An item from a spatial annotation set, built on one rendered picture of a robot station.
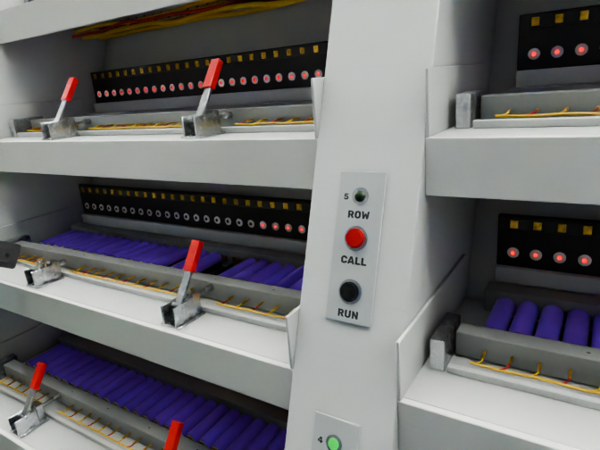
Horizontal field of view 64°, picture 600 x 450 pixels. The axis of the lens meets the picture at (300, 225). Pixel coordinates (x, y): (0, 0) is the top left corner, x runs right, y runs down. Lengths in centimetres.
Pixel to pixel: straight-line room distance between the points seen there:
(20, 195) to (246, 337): 55
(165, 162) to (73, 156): 17
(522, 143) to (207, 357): 34
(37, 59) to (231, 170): 54
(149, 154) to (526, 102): 38
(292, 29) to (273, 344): 45
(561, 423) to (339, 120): 28
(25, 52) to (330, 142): 64
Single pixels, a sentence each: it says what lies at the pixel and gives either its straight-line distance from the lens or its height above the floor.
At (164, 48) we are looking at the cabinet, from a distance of 90.
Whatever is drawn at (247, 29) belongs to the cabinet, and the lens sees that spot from 78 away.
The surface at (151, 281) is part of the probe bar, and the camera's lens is 64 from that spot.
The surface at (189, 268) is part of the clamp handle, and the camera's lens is 53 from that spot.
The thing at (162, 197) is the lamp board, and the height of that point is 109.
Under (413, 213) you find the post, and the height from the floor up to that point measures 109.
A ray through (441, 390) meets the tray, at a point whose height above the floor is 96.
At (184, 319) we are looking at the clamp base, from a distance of 53.
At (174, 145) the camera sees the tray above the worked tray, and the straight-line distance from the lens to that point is 53.
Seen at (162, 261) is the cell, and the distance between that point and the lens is 68.
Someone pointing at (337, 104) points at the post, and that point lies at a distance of 41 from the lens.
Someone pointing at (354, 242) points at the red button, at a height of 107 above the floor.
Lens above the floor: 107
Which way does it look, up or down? level
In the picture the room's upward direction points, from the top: 6 degrees clockwise
